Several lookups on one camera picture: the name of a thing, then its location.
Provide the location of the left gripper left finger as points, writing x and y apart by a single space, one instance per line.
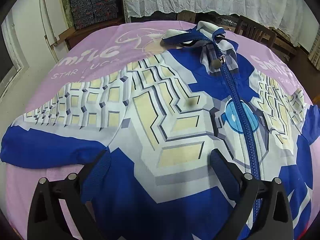
46 219

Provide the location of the white boards against wall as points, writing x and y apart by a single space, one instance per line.
57 19

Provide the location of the dark wooden chair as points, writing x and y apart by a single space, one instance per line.
254 31

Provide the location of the brown wooden cabinet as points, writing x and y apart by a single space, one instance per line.
73 39

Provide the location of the stack of patterned boxes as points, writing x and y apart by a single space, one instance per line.
90 12

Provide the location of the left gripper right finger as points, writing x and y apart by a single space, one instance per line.
274 219

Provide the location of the blue red white zip jacket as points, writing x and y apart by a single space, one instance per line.
175 129

